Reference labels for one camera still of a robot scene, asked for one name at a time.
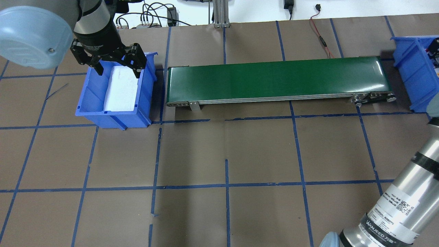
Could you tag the green conveyor belt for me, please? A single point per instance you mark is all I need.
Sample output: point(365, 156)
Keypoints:
point(362, 80)

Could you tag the far blue storage bin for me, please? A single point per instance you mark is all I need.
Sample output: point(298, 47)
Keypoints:
point(416, 70)

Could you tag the blue storage bin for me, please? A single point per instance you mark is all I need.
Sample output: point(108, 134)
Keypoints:
point(91, 101)
point(416, 70)

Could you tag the aluminium frame post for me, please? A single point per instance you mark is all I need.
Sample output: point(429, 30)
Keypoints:
point(221, 14)

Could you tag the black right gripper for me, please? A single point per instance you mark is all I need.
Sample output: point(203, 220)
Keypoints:
point(434, 47)

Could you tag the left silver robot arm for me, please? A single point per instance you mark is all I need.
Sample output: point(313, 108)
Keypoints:
point(38, 34)

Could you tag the black power adapter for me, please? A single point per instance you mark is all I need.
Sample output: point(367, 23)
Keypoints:
point(289, 5)

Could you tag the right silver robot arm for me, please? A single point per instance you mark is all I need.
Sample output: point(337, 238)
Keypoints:
point(410, 203)

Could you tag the white foam pad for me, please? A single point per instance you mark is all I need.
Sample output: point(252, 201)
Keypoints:
point(122, 90)

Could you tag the near blue storage bin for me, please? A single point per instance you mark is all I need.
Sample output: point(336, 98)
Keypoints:
point(91, 101)

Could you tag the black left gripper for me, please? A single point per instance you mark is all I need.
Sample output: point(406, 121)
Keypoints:
point(98, 39)

